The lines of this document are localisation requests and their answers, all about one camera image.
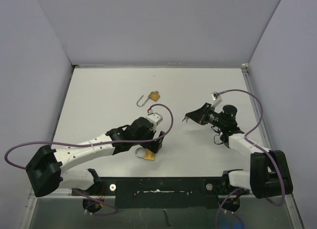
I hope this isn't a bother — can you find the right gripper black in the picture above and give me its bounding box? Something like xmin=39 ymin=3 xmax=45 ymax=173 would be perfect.
xmin=186 ymin=103 xmax=226 ymax=129

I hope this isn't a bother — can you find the brass padlock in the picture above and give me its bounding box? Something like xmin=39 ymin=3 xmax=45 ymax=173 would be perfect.
xmin=135 ymin=147 xmax=155 ymax=161
xmin=136 ymin=91 xmax=160 ymax=107

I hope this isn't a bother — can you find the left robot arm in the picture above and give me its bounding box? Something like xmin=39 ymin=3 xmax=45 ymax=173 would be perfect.
xmin=26 ymin=113 xmax=163 ymax=197

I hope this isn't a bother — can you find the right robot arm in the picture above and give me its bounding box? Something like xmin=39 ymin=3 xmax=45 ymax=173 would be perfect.
xmin=184 ymin=103 xmax=293 ymax=198

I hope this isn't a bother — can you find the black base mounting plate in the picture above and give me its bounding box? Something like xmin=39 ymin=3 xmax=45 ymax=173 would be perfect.
xmin=71 ymin=176 xmax=235 ymax=209

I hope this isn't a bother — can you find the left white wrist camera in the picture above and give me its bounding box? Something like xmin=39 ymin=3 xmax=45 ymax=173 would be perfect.
xmin=146 ymin=109 xmax=163 ymax=131

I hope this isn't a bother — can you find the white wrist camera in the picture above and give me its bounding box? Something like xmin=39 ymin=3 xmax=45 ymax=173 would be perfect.
xmin=146 ymin=109 xmax=163 ymax=131
xmin=211 ymin=92 xmax=222 ymax=109

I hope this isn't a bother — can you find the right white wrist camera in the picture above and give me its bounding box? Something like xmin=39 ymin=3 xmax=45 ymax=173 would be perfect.
xmin=211 ymin=92 xmax=222 ymax=109

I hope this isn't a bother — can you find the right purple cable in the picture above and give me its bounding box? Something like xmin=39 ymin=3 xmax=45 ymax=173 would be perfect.
xmin=214 ymin=89 xmax=285 ymax=229

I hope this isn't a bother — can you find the aluminium right rail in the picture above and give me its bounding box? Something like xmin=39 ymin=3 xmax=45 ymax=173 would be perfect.
xmin=241 ymin=63 xmax=271 ymax=148

